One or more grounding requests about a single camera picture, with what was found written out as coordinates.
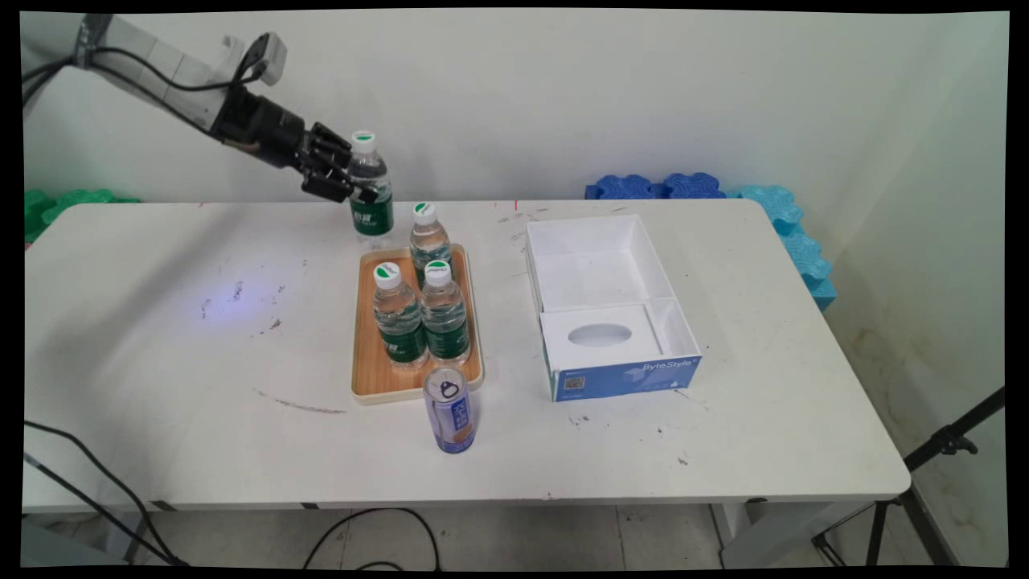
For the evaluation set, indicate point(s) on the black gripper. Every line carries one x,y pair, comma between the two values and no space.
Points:
265,129

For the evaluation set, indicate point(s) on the water bottle green label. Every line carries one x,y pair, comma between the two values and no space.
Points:
446,326
399,330
431,241
371,213

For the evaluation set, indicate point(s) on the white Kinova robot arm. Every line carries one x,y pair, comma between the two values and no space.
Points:
145,64

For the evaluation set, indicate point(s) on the wooden tray white rim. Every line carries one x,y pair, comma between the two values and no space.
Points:
371,374

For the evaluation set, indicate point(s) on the green foam mat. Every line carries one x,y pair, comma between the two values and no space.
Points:
56,211

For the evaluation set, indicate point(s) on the blue drink can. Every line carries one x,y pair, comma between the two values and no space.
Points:
452,418

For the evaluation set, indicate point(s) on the dark blue foam mat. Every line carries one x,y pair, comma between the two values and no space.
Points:
693,186
619,188

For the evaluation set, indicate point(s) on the white blue cardboard box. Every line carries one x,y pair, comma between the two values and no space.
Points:
623,374

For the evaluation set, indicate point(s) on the light blue foam mat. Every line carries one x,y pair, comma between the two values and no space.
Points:
796,241

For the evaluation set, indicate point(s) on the black tripod stand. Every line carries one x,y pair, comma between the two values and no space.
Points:
949,441

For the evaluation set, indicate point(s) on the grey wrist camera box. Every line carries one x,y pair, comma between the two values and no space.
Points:
269,56

